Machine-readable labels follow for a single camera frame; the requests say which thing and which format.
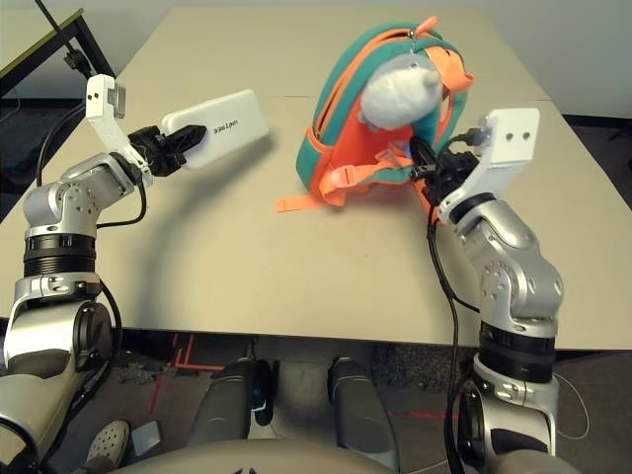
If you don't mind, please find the grey robot leg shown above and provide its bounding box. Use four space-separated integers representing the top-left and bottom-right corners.
190 358 271 445
328 355 400 470

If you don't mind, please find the grey robot right leg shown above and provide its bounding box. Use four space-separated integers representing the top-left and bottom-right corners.
328 355 400 470

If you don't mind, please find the orange teal backpack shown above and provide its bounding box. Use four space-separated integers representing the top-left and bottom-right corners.
275 15 476 214

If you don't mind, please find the white pencil case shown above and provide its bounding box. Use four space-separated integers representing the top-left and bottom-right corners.
161 88 271 172

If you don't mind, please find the red floor tape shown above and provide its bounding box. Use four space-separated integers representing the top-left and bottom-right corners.
387 409 460 421
149 372 164 414
170 334 223 371

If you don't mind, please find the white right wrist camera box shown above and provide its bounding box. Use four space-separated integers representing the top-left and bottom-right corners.
436 107 542 224

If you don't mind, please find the beige robot torso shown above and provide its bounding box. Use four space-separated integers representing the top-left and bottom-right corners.
111 438 391 474

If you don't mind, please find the grey robot left leg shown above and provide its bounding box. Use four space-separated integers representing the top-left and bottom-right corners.
190 358 271 445

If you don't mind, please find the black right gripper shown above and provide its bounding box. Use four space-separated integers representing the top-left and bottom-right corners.
410 139 483 199

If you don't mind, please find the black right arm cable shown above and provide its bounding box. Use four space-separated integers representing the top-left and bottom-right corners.
425 126 490 474

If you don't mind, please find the white perforated shoe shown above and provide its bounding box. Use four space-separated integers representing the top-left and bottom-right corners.
87 419 130 463

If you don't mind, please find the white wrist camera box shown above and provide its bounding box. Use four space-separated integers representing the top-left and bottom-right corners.
84 73 153 188
436 107 542 224

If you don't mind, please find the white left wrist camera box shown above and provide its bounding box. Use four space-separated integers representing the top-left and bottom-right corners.
84 73 153 188

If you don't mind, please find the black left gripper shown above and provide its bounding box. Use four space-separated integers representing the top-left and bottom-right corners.
130 125 208 178

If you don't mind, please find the thin black pole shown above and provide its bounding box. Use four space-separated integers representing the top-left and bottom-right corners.
34 0 93 75

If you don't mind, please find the black framed side desk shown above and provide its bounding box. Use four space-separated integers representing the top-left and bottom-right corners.
0 7 118 100

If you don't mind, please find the grey white plush keychain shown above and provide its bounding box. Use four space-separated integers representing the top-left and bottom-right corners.
357 32 441 130

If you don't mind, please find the small grey box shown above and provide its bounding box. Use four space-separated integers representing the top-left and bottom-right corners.
130 420 163 456

